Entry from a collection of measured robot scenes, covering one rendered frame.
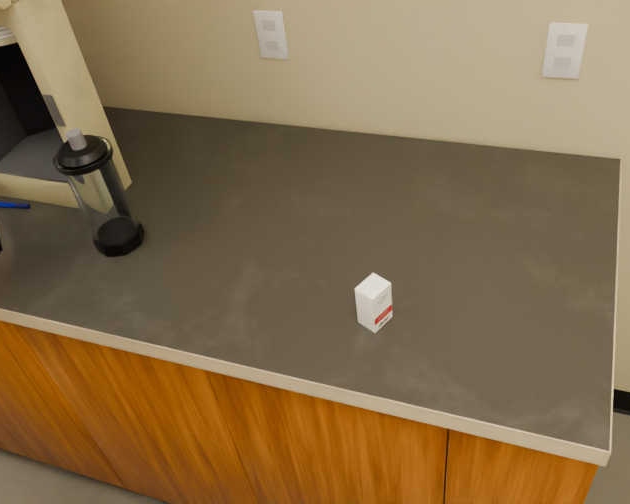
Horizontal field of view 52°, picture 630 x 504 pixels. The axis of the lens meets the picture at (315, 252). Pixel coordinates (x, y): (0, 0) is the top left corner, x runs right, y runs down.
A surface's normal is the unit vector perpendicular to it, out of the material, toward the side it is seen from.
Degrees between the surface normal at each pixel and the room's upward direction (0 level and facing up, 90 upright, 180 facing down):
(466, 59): 90
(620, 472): 0
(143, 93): 90
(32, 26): 90
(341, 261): 0
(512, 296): 0
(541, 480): 90
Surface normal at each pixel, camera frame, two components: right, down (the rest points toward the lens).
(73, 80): 0.94, 0.15
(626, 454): -0.11, -0.71
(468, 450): -0.33, 0.68
